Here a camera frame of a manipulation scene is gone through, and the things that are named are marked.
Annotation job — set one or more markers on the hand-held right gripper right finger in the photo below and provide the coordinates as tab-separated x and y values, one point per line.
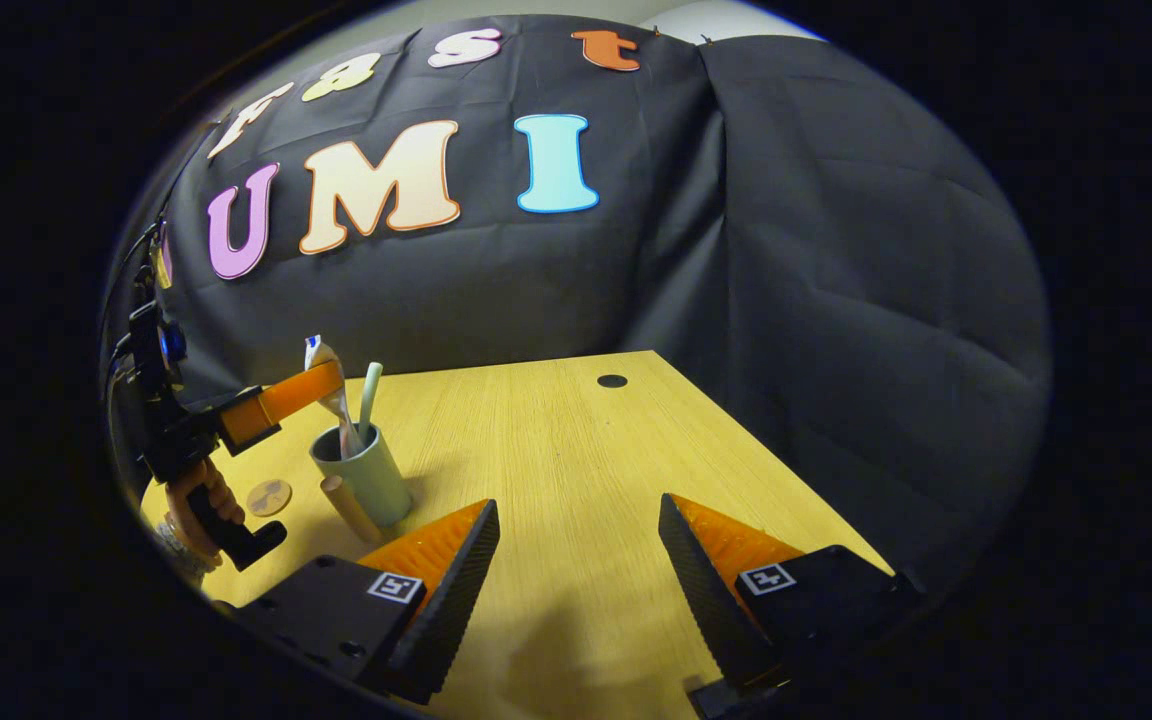
706	590

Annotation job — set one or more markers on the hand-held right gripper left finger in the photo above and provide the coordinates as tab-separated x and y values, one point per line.
451	600

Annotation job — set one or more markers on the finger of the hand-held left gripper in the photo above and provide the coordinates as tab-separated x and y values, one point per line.
291	398

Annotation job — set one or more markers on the white toothpaste tube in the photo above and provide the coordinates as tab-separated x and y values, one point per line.
324	355

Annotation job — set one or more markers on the pale green toothbrush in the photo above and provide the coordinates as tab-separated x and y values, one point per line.
370	395

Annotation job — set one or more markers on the round brown coaster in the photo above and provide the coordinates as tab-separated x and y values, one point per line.
269	497

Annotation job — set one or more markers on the wooden desktop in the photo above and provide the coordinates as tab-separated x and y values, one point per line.
556	450

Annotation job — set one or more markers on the black backdrop cloth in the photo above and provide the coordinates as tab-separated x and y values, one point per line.
786	250

